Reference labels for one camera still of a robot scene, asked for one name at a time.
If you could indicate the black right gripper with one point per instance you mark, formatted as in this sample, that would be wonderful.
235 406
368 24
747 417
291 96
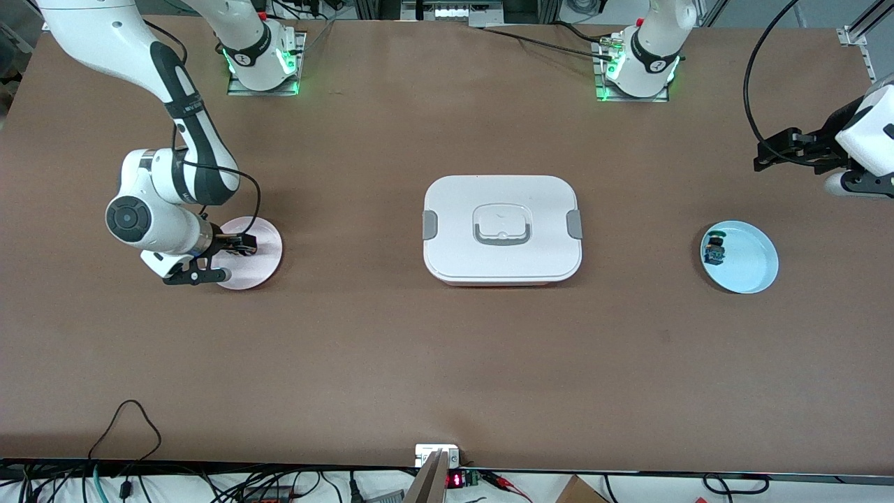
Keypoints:
221 244

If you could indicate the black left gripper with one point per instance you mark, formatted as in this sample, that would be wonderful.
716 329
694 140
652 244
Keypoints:
825 144

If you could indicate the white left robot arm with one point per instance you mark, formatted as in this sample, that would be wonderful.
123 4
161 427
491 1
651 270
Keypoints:
653 49

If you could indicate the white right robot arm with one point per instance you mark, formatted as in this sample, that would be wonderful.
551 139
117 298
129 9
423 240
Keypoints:
188 133

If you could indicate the white lunch box grey clips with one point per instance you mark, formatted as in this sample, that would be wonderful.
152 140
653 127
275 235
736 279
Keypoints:
503 209

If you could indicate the pale pink round plate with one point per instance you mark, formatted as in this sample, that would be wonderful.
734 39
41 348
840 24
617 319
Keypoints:
262 269

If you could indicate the light blue round plate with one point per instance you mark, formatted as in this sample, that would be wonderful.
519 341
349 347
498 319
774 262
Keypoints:
751 269

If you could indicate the white socket block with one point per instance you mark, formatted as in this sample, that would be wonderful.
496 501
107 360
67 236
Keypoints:
426 450

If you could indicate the grey upright bar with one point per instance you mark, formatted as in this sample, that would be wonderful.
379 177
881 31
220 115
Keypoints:
427 485

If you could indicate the white power strip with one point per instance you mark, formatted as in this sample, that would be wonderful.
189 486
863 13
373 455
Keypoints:
454 10

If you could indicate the red digit display module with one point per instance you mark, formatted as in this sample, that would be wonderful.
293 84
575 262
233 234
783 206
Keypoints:
455 480

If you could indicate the red and black test leads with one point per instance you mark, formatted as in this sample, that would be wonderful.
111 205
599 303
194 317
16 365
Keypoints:
499 480

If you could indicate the black table edge strip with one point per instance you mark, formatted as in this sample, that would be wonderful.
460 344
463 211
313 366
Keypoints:
628 473

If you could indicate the brown cardboard piece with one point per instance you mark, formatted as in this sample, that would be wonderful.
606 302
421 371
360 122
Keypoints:
580 492

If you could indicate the perforated aluminium side rail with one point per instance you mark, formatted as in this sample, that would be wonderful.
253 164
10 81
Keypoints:
869 63

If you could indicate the blue push button switch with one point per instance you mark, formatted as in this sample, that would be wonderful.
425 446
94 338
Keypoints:
714 251

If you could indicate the aluminium corner frame profile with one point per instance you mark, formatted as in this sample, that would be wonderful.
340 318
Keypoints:
862 24

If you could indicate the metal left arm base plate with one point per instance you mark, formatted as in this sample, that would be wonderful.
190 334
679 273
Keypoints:
628 100

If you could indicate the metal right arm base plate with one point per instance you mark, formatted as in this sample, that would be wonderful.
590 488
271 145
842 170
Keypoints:
302 38

